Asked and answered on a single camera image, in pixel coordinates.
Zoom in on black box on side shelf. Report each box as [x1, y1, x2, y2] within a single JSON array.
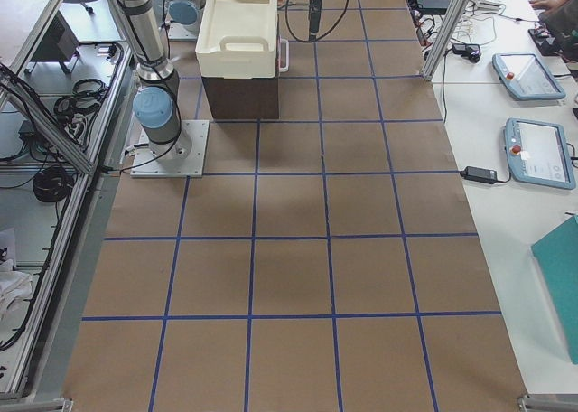
[[24, 11, 79, 74]]

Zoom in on black power adapter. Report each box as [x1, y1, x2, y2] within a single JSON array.
[[460, 166, 498, 184]]

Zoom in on coiled black cables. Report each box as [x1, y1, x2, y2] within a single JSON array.
[[33, 164, 76, 205]]

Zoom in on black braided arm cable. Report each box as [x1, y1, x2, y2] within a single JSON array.
[[285, 0, 354, 43]]

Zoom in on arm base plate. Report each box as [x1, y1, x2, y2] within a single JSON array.
[[129, 120, 210, 178], [168, 22, 200, 41]]

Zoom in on dark brown wooden cabinet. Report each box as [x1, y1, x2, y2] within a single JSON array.
[[202, 77, 279, 120]]

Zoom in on cream plastic tray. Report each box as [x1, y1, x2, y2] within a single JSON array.
[[195, 0, 277, 80]]

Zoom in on aluminium frame post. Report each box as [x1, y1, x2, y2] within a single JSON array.
[[422, 0, 468, 81]]

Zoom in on blue grey teach pendant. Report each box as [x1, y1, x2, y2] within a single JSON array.
[[503, 118, 576, 190], [492, 53, 566, 101]]

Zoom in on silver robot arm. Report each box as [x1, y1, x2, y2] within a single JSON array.
[[113, 0, 278, 83], [168, 0, 206, 34]]

